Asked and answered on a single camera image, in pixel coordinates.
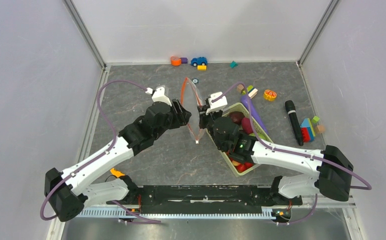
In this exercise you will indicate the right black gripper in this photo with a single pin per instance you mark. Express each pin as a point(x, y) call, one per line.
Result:
point(203, 117)

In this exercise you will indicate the black microphone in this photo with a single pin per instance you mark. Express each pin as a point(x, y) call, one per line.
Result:
point(291, 112)

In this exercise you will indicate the brown wooden cube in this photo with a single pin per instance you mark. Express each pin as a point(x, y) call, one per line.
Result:
point(240, 88)

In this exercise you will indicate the purple eggplant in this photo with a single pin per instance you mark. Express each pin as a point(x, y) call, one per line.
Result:
point(249, 106)

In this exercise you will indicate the yellow red round toy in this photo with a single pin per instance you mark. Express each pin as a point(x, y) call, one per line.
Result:
point(269, 95)

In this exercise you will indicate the red lychee bunch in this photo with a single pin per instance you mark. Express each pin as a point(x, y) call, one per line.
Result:
point(241, 167)

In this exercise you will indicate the green white block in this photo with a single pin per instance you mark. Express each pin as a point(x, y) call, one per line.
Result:
point(251, 91)

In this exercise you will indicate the green cabbage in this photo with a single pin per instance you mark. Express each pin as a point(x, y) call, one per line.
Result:
point(260, 136)

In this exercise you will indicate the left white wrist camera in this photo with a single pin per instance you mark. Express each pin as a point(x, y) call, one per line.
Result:
point(160, 95)

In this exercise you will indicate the dark red apple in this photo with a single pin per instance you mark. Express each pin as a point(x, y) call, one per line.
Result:
point(236, 117)

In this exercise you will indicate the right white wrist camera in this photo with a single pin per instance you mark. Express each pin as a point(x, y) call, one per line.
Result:
point(215, 102)

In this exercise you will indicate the colourful block stack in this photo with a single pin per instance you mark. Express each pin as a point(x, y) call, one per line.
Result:
point(310, 128)

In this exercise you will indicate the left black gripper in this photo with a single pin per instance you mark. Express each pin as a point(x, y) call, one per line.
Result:
point(182, 117)

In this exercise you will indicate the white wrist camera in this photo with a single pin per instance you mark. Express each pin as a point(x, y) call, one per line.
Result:
point(215, 102)
point(160, 95)

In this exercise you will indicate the clear zip top bag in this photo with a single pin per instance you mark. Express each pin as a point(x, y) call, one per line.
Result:
point(192, 101)

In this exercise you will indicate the yellow small block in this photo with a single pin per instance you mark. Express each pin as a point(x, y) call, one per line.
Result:
point(202, 67)

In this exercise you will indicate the blue toy car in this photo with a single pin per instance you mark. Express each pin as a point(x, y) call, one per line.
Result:
point(199, 61)

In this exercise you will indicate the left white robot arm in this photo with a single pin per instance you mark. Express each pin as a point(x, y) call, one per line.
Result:
point(71, 190)

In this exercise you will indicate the teal triangle block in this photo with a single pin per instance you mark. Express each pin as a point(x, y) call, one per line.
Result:
point(233, 64)

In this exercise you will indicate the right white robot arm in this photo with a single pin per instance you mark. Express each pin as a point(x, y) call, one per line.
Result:
point(326, 172)

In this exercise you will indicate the purple small block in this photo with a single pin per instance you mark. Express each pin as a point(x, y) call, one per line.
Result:
point(184, 60)

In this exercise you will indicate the green perforated plastic basket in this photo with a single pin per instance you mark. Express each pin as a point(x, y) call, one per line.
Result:
point(236, 107)

